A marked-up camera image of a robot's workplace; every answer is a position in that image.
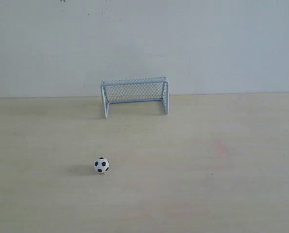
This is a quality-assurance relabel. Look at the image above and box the small black white soccer ball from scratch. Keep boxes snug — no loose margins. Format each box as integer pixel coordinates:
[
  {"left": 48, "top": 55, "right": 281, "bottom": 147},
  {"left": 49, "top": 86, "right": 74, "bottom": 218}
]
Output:
[{"left": 94, "top": 157, "right": 110, "bottom": 174}]

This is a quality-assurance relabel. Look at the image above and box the white miniature soccer goal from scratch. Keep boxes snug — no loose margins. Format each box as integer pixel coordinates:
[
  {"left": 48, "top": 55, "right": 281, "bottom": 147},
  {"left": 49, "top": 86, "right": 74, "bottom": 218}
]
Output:
[{"left": 100, "top": 76, "right": 170, "bottom": 118}]

